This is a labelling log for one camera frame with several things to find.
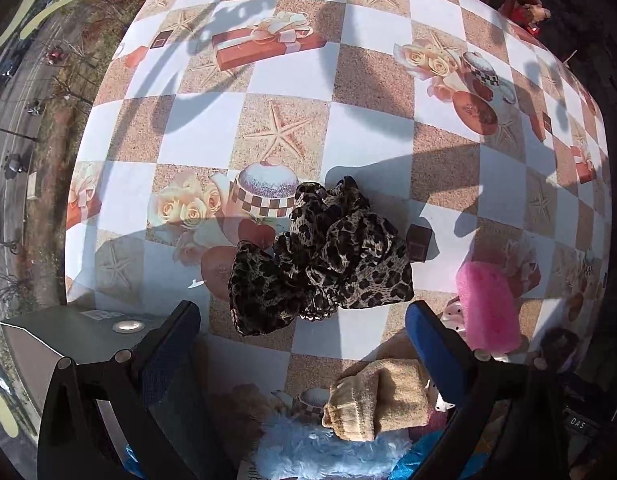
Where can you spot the light blue fluffy cloth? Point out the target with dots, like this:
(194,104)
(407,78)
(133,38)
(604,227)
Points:
(313,452)

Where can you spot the bright blue cloth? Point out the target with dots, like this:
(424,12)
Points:
(413,466)

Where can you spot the grey cardboard box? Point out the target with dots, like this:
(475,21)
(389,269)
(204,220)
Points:
(63,340)

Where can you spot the yellow window sticker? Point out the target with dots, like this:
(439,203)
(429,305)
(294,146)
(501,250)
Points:
(1,407)
(18,12)
(46,16)

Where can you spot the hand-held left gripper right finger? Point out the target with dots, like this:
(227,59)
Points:
(431,342)

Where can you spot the checkered printed tablecloth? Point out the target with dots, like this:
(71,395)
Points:
(368,160)

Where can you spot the beige knitted sock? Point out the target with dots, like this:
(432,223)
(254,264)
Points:
(373,400)

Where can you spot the leopard print scarf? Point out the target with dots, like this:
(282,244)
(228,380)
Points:
(338,255)

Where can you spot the pink foam sponge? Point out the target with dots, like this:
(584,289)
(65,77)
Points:
(488,305)

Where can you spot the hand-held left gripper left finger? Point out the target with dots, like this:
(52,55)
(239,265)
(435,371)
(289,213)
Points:
(169,360)

